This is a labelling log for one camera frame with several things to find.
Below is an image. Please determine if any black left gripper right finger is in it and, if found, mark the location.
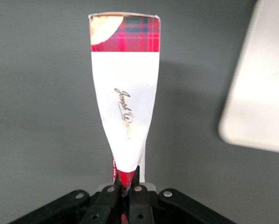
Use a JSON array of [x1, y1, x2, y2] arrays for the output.
[[127, 166, 236, 224]]

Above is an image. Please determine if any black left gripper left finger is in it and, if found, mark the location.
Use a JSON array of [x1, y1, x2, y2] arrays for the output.
[[10, 175, 124, 224]]

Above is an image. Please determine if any red tartan cookie box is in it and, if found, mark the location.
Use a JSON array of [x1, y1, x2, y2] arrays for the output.
[[88, 13, 162, 224]]

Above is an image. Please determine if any white plastic tray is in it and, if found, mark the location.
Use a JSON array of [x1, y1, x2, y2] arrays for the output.
[[218, 0, 279, 155]]

